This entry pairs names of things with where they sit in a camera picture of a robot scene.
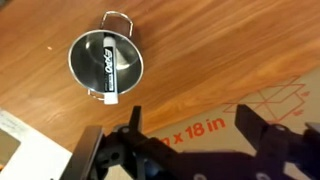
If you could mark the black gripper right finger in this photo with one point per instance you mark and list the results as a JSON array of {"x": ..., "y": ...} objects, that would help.
[{"x": 283, "y": 153}]

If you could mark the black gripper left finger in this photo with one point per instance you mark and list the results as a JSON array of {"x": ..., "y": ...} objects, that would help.
[{"x": 133, "y": 150}]

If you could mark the black Expo dry-erase marker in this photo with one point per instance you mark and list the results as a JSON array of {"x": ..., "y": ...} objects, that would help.
[{"x": 109, "y": 68}]

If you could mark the silver steel pot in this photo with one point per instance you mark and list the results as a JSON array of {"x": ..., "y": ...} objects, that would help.
[{"x": 86, "y": 66}]

